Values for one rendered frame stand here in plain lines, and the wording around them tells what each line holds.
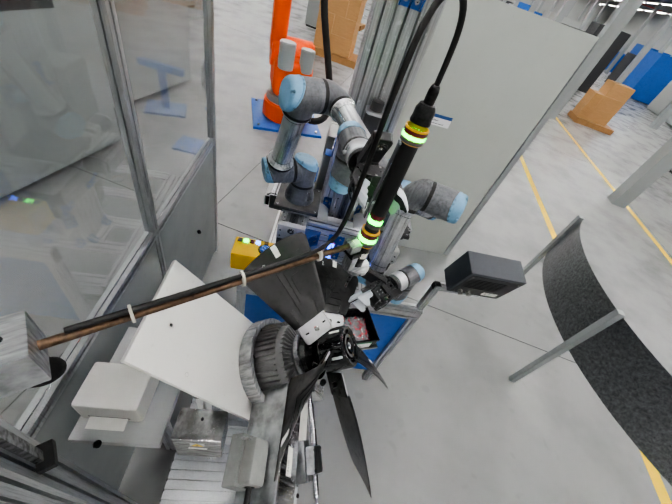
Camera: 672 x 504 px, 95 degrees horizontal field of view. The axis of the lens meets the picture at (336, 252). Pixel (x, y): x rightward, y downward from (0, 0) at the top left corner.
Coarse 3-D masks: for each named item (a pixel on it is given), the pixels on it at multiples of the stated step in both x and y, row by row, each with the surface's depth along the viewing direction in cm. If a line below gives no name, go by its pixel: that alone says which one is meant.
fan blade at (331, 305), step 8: (320, 264) 109; (328, 264) 111; (320, 272) 107; (328, 272) 109; (336, 272) 111; (344, 272) 114; (320, 280) 105; (328, 280) 106; (336, 280) 108; (344, 280) 110; (352, 280) 113; (328, 288) 104; (336, 288) 105; (344, 288) 107; (352, 288) 110; (328, 296) 102; (336, 296) 103; (344, 296) 104; (328, 304) 100; (336, 304) 101; (344, 304) 102; (328, 312) 98; (336, 312) 99; (344, 312) 100
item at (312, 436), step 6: (312, 408) 84; (312, 414) 83; (312, 420) 83; (312, 426) 82; (312, 432) 81; (312, 438) 80; (312, 444) 80; (312, 480) 76; (318, 486) 76; (318, 492) 75
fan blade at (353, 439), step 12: (336, 396) 90; (348, 396) 83; (336, 408) 91; (348, 408) 84; (348, 420) 85; (348, 432) 87; (348, 444) 90; (360, 444) 78; (360, 456) 80; (360, 468) 83
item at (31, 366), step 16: (0, 320) 38; (16, 320) 38; (32, 320) 41; (0, 336) 37; (16, 336) 37; (32, 336) 39; (0, 352) 36; (16, 352) 36; (32, 352) 37; (0, 368) 35; (16, 368) 36; (32, 368) 38; (48, 368) 41; (0, 384) 37; (16, 384) 38; (32, 384) 39
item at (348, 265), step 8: (352, 248) 68; (360, 248) 69; (344, 256) 74; (352, 256) 69; (360, 256) 71; (344, 264) 75; (352, 264) 73; (368, 264) 78; (352, 272) 75; (360, 272) 75
